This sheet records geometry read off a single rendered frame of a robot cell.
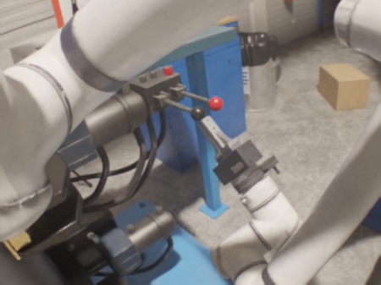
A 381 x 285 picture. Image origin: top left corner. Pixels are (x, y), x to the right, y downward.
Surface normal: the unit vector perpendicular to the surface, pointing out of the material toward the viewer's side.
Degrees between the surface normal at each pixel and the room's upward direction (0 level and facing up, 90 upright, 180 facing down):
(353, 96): 90
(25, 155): 91
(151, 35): 112
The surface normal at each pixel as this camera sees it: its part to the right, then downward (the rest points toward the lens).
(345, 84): 0.02, 0.51
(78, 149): 0.65, 0.31
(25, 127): 0.94, -0.16
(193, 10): 0.08, 0.80
